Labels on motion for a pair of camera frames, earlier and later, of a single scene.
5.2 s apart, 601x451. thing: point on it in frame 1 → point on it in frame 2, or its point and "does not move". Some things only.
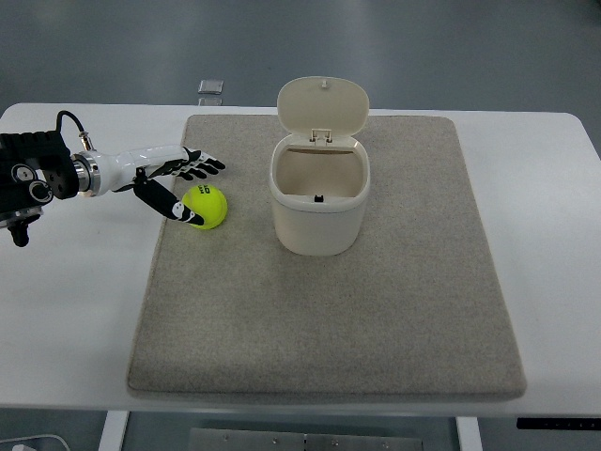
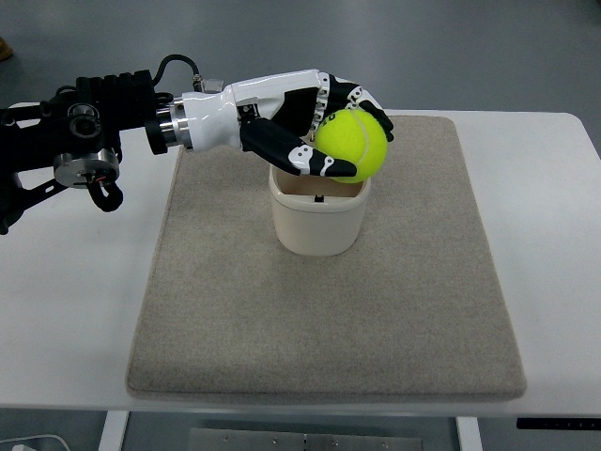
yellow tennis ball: [208, 203] → [356, 136]
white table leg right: [469, 433] does not move
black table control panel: [558, 423] does not move
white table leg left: [114, 430] does not move
